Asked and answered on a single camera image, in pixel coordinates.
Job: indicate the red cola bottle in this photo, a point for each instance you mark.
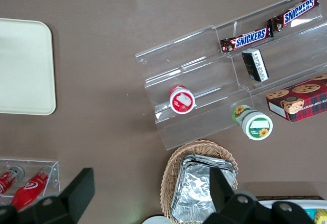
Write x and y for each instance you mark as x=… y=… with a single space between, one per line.
x=30 y=188
x=7 y=182

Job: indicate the red strawberry lid cup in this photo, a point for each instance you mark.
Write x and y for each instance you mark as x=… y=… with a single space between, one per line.
x=182 y=102

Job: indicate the yellow snack packet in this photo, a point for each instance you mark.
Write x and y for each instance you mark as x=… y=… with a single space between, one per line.
x=322 y=217

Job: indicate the red tartan cookie box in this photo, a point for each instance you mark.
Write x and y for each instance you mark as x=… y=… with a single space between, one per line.
x=304 y=101

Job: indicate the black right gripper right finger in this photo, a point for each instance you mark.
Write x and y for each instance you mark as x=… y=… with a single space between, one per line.
x=224 y=198

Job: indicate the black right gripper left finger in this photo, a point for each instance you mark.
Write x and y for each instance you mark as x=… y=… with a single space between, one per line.
x=76 y=196

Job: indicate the clear acrylic tiered shelf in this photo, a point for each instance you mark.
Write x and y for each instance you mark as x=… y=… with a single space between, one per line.
x=194 y=76

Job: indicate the white rectangular snack tray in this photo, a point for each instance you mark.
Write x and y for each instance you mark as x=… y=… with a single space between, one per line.
x=288 y=203

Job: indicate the clear acrylic bottle rack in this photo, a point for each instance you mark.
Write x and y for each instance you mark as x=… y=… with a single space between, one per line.
x=55 y=180

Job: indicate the teal snack packet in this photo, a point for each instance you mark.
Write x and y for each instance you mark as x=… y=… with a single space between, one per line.
x=310 y=216

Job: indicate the Snickers chocolate bar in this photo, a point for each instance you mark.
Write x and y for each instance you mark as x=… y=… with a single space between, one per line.
x=296 y=12
x=247 y=39

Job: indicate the green sunflower lid cup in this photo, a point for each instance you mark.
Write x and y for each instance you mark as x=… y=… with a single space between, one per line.
x=256 y=127

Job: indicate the oval wicker basket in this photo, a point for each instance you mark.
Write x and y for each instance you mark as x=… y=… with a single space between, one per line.
x=173 y=162

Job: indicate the beige plastic tray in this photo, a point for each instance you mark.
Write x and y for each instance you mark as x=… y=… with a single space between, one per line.
x=25 y=68

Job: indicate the aluminium foil container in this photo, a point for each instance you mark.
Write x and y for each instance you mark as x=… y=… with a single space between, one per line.
x=194 y=183

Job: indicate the small black white box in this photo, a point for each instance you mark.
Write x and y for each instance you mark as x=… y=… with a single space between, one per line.
x=255 y=64

